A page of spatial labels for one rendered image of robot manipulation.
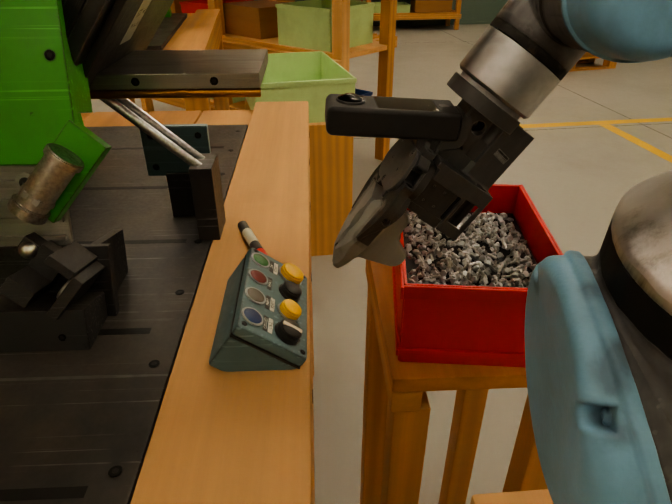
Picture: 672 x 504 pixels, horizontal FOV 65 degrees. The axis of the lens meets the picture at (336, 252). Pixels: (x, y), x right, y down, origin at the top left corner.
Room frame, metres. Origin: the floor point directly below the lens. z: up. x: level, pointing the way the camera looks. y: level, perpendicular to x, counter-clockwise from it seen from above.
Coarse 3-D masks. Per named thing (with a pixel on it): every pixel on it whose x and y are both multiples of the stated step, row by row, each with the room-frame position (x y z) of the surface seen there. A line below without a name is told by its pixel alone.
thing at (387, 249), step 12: (372, 204) 0.44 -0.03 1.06; (372, 216) 0.42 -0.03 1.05; (360, 228) 0.43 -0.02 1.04; (396, 228) 0.43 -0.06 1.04; (348, 240) 0.43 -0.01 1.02; (384, 240) 0.43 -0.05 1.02; (396, 240) 0.43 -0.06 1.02; (336, 252) 0.44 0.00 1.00; (348, 252) 0.43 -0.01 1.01; (360, 252) 0.43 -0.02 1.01; (372, 252) 0.43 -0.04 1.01; (384, 252) 0.43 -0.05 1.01; (396, 252) 0.43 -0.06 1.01; (336, 264) 0.44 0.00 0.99; (384, 264) 0.44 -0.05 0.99; (396, 264) 0.44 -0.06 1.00
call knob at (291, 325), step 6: (282, 324) 0.41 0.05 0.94; (288, 324) 0.41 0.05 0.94; (294, 324) 0.42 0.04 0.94; (282, 330) 0.40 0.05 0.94; (288, 330) 0.40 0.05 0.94; (294, 330) 0.41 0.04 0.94; (300, 330) 0.41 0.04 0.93; (282, 336) 0.40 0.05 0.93; (288, 336) 0.40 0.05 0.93; (294, 336) 0.40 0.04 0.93; (300, 336) 0.41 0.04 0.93
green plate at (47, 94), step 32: (0, 0) 0.54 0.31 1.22; (32, 0) 0.55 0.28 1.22; (0, 32) 0.54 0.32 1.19; (32, 32) 0.54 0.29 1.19; (64, 32) 0.55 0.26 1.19; (0, 64) 0.53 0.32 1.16; (32, 64) 0.53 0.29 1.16; (64, 64) 0.53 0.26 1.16; (0, 96) 0.52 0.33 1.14; (32, 96) 0.52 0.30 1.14; (64, 96) 0.52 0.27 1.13; (0, 128) 0.51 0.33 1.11; (32, 128) 0.51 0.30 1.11; (0, 160) 0.50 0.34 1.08; (32, 160) 0.51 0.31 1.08
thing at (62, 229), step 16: (0, 176) 0.52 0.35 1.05; (16, 176) 0.52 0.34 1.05; (0, 192) 0.51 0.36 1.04; (16, 192) 0.52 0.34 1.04; (0, 208) 0.51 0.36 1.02; (0, 224) 0.51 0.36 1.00; (16, 224) 0.51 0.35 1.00; (32, 224) 0.51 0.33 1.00; (48, 224) 0.51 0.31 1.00; (64, 224) 0.51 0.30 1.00; (0, 240) 0.50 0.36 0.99; (16, 240) 0.50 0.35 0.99; (48, 240) 0.50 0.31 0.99; (64, 240) 0.50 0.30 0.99
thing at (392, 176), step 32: (480, 96) 0.43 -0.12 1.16; (480, 128) 0.46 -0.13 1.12; (512, 128) 0.43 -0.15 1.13; (384, 160) 0.48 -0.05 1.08; (416, 160) 0.42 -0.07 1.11; (448, 160) 0.44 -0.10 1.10; (480, 160) 0.44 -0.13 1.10; (512, 160) 0.44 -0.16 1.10; (384, 192) 0.44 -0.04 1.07; (416, 192) 0.42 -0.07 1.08; (448, 192) 0.43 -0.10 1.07; (480, 192) 0.42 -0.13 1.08; (448, 224) 0.42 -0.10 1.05
